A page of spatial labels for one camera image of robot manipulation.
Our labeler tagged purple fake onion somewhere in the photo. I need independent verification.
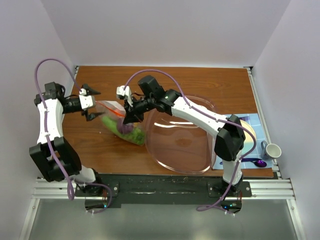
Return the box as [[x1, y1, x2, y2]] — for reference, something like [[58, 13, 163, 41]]
[[116, 118, 134, 135]]

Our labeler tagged blue checkered placemat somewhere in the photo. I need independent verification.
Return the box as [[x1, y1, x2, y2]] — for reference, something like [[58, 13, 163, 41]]
[[211, 113, 276, 171]]

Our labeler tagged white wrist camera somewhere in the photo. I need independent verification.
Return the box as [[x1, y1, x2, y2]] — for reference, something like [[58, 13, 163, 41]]
[[78, 88, 96, 110], [116, 85, 133, 107]]

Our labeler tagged clear pink plastic tray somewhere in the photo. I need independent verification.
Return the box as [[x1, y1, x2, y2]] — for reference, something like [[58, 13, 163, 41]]
[[144, 109, 216, 175]]

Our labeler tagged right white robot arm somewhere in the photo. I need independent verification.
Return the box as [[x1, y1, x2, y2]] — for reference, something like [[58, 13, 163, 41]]
[[116, 75, 246, 197]]

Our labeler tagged clear zip top bag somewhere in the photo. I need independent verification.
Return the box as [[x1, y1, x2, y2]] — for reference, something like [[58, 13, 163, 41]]
[[96, 100, 145, 146]]

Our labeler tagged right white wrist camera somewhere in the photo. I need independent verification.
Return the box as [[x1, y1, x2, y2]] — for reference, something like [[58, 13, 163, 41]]
[[116, 85, 133, 107]]

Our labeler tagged purple plastic fork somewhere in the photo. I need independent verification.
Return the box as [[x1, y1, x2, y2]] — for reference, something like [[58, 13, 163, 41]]
[[239, 115, 250, 121]]

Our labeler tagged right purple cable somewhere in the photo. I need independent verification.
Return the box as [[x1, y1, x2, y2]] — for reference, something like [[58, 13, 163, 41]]
[[123, 69, 258, 213]]

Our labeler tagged purple plastic spoon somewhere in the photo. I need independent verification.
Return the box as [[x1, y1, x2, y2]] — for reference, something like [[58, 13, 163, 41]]
[[241, 158, 267, 168]]

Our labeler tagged white blue-handled mug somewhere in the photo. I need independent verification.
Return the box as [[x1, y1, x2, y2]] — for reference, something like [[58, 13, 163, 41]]
[[260, 140, 282, 160]]

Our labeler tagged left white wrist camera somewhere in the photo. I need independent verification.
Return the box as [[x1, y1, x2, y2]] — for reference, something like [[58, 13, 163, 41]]
[[78, 88, 96, 110]]

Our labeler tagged purple cable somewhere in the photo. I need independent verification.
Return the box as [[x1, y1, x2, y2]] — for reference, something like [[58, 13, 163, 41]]
[[123, 69, 258, 213], [34, 58, 112, 214]]

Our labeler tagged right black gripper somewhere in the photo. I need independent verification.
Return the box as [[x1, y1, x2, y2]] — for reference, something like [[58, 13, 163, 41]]
[[123, 95, 155, 124]]

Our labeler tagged cream floral plate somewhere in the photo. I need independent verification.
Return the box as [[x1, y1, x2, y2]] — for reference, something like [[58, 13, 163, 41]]
[[240, 120, 257, 154]]

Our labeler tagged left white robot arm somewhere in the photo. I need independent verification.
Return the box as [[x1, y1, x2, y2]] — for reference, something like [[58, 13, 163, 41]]
[[29, 82, 104, 196]]

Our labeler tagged green fake vegetable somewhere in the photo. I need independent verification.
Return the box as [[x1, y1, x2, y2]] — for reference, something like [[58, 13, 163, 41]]
[[100, 115, 145, 146]]

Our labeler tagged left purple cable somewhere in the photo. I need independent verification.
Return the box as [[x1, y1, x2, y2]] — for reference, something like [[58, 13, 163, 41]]
[[34, 58, 112, 214]]

